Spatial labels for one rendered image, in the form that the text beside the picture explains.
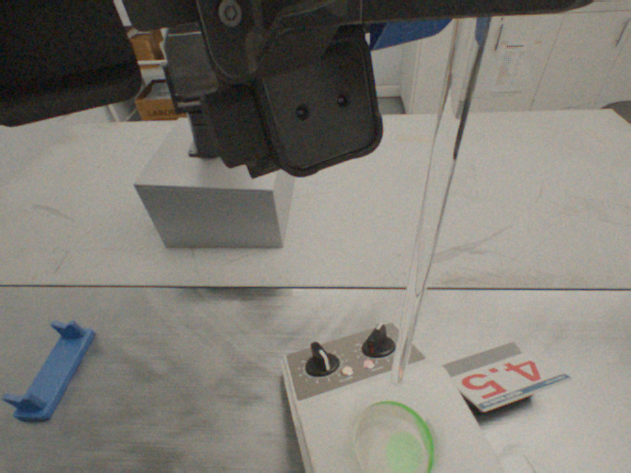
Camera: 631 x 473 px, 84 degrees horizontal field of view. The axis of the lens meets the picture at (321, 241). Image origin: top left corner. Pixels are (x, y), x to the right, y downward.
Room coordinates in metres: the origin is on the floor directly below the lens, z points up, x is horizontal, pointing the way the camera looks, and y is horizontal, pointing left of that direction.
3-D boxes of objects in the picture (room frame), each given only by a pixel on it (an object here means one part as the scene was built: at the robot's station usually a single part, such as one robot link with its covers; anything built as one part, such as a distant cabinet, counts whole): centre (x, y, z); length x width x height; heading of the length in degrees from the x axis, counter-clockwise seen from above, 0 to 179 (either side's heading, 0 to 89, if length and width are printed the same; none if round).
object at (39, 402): (0.19, 0.30, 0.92); 0.10 x 0.03 x 0.04; 176
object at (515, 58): (2.31, -1.29, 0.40); 0.24 x 0.01 x 0.30; 85
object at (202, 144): (0.46, 0.14, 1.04); 0.07 x 0.07 x 0.06; 87
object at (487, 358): (0.15, -0.16, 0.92); 0.09 x 0.06 x 0.04; 104
